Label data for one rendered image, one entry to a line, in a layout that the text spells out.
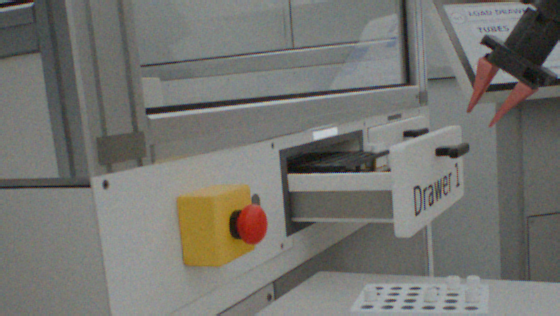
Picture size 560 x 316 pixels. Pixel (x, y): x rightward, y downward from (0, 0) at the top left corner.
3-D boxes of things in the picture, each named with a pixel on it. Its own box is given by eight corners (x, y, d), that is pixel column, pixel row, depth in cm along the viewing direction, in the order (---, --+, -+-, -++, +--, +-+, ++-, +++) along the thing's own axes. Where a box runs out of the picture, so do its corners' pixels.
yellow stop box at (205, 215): (262, 250, 70) (256, 182, 69) (226, 269, 64) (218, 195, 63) (222, 248, 73) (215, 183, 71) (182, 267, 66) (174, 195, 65)
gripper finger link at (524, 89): (465, 105, 94) (503, 46, 91) (508, 133, 93) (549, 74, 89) (453, 108, 88) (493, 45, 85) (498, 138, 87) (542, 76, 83)
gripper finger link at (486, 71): (460, 102, 95) (498, 43, 91) (503, 130, 93) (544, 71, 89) (448, 105, 89) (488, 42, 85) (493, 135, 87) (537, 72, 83)
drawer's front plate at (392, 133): (428, 168, 139) (425, 115, 137) (381, 193, 113) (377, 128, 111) (420, 169, 140) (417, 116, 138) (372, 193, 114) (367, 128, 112)
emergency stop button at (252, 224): (273, 239, 68) (269, 200, 67) (253, 249, 64) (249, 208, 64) (247, 239, 69) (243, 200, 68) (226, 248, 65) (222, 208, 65)
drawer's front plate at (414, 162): (464, 195, 105) (461, 125, 103) (408, 239, 79) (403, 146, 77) (453, 195, 105) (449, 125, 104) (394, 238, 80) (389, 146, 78)
